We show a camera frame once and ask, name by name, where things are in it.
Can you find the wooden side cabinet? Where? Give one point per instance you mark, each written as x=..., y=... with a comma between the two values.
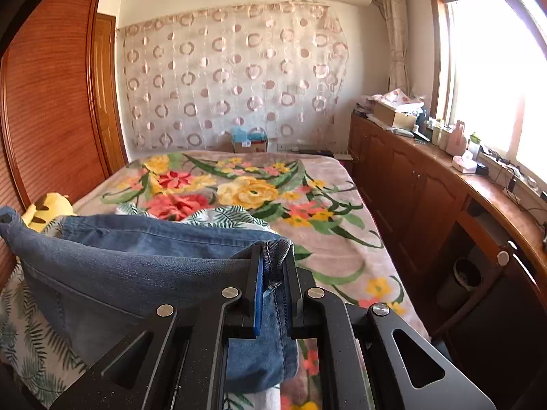
x=410, y=179

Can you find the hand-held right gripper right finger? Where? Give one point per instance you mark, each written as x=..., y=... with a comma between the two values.
x=298, y=303

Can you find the dark wooden chair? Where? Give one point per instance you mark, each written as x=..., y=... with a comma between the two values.
x=491, y=329

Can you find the white power strip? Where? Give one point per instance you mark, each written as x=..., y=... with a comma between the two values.
x=498, y=163

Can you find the pink jug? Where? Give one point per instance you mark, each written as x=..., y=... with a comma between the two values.
x=456, y=139

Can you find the circle-pattern wall curtain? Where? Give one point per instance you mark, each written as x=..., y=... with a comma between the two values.
x=213, y=72

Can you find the box with blue items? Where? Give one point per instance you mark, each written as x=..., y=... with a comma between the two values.
x=250, y=143

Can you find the pink printed bag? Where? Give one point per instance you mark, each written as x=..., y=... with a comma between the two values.
x=401, y=97

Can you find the blue denim pants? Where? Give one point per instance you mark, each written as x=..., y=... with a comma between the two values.
x=128, y=256

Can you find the floral blanket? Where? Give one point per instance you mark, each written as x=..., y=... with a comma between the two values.
x=320, y=205

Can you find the white tissue box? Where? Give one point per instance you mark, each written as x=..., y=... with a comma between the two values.
x=465, y=165

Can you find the leaf-print bed sheet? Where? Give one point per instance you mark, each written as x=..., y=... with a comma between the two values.
x=30, y=341

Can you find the yellow plush toy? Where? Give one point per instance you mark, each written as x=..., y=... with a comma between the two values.
x=47, y=207

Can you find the green-capped bottle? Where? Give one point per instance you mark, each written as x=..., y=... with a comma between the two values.
x=475, y=144

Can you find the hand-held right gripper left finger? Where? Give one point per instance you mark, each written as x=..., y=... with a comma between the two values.
x=257, y=297

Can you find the brown cardboard box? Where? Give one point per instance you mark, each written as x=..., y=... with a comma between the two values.
x=393, y=115

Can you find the grey waste bin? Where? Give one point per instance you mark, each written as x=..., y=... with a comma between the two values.
x=459, y=286

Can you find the wooden wardrobe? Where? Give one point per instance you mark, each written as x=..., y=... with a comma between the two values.
x=51, y=94

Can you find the patterned window curtain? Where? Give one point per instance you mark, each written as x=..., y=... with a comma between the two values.
x=395, y=30

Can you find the wooden framed window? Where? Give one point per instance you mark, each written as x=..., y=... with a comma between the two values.
x=483, y=72

